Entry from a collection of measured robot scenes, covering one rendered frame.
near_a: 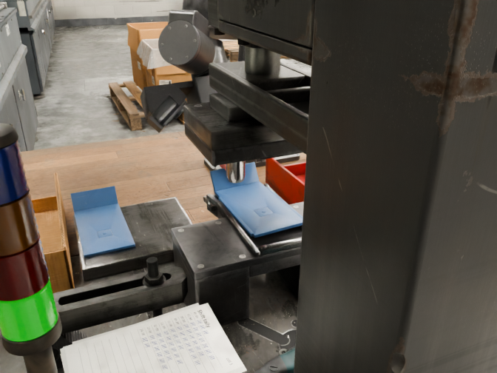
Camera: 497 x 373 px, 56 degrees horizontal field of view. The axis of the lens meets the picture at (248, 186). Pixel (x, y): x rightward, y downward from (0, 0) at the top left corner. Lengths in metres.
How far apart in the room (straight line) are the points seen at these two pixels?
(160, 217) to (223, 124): 0.32
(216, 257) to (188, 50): 0.26
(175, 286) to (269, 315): 0.13
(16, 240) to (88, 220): 0.44
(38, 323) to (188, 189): 0.57
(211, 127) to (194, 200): 0.40
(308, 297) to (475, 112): 0.18
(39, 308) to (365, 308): 0.22
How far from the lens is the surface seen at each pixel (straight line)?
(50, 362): 0.41
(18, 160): 0.32
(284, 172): 0.82
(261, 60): 0.49
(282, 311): 0.60
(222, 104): 0.49
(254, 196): 0.65
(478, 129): 0.22
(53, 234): 0.79
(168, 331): 0.50
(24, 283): 0.35
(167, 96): 0.66
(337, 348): 0.32
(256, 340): 0.56
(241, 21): 0.38
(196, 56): 0.62
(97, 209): 0.80
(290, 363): 0.50
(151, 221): 0.75
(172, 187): 0.90
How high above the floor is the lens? 1.29
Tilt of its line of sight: 26 degrees down
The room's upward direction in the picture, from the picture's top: straight up
